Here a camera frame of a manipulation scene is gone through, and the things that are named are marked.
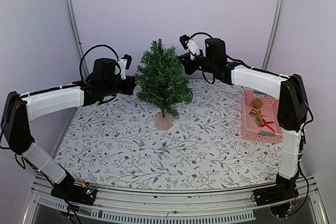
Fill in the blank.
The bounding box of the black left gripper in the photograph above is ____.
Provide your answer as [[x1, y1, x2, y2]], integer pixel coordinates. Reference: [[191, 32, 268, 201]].
[[102, 75, 138, 97]]

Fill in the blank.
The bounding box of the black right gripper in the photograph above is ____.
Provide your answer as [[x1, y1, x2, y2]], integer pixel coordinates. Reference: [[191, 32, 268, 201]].
[[177, 51, 216, 75]]

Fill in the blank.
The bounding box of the small green christmas tree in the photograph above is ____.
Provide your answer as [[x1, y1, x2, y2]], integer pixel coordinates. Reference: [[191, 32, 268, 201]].
[[134, 39, 193, 131]]

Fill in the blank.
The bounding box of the gold star tree topper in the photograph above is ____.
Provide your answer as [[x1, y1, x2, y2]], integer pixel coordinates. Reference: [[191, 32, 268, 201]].
[[249, 109, 266, 120]]

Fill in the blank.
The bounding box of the pink plastic basket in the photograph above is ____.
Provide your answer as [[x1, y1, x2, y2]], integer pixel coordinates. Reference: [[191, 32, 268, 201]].
[[241, 89, 282, 144]]

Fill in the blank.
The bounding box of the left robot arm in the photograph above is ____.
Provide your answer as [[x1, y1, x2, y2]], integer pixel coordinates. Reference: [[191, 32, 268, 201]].
[[1, 55, 135, 200]]

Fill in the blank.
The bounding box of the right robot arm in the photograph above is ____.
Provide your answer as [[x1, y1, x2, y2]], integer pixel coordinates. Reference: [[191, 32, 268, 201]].
[[178, 35, 313, 201]]

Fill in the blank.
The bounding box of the floral patterned table mat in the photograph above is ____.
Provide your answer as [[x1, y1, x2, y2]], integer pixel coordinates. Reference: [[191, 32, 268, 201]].
[[56, 80, 282, 190]]

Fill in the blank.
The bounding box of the gold bell ornament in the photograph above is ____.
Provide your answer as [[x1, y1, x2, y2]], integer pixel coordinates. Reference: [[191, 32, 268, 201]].
[[255, 118, 265, 127]]

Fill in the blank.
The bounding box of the red ribbon bow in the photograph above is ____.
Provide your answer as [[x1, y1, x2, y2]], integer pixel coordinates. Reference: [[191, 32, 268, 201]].
[[260, 119, 275, 132]]

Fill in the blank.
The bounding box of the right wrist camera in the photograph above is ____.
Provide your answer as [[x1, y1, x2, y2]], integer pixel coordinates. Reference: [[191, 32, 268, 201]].
[[179, 35, 201, 60]]

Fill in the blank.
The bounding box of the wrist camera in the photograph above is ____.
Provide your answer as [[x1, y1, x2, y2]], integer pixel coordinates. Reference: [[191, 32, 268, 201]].
[[179, 35, 201, 60], [117, 54, 132, 80]]

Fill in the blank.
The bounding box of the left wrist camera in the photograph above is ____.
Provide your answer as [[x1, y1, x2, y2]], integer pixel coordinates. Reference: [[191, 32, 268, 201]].
[[117, 54, 132, 80]]

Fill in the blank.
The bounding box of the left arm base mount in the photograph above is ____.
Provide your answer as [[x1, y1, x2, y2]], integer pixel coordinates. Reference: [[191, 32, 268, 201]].
[[51, 182, 97, 206]]

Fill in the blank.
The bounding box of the front aluminium rail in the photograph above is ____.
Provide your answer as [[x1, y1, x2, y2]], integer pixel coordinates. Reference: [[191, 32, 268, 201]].
[[23, 176, 330, 223]]

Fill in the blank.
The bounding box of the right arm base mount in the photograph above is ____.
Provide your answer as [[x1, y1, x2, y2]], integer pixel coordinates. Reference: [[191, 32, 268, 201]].
[[250, 180, 299, 219]]

